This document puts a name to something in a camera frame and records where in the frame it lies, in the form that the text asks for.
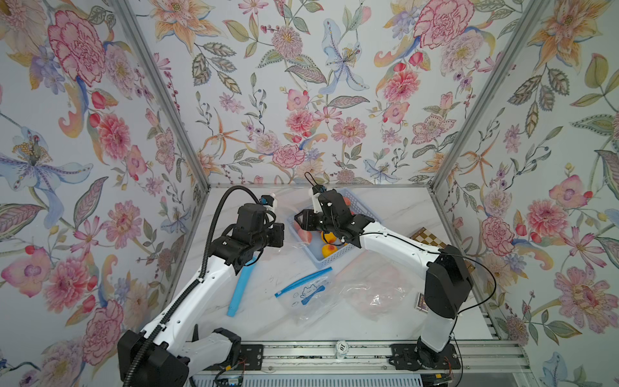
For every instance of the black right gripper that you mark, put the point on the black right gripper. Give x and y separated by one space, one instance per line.
309 217

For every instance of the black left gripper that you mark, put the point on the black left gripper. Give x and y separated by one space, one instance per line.
278 229

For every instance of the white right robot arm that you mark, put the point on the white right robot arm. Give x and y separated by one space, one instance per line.
446 277

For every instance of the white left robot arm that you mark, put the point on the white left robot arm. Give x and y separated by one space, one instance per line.
162 354

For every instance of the pink peach in basket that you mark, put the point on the pink peach in basket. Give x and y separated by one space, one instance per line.
305 236

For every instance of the yellow peach in basket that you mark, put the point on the yellow peach in basket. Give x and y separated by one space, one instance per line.
329 238

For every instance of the yellow red peach front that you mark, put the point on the yellow red peach front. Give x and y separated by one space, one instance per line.
328 250

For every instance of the clear blue-zipper zip bag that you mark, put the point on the clear blue-zipper zip bag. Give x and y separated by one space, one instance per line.
309 298

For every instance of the crumpled clear pink bag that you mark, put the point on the crumpled clear pink bag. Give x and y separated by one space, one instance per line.
373 285

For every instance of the light blue perforated basket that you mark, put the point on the light blue perforated basket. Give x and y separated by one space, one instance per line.
314 250

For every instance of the blue toy microphone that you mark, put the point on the blue toy microphone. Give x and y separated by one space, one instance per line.
237 297

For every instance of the wooden chessboard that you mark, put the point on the wooden chessboard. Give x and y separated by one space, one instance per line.
424 236

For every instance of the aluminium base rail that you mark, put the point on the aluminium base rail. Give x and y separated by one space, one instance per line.
372 363

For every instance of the aluminium left corner post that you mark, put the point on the aluminium left corner post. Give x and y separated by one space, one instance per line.
132 29

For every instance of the aluminium corner post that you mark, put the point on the aluminium corner post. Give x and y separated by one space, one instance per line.
515 44
132 29

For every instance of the aluminium right corner post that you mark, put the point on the aluminium right corner post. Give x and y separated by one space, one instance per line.
515 44

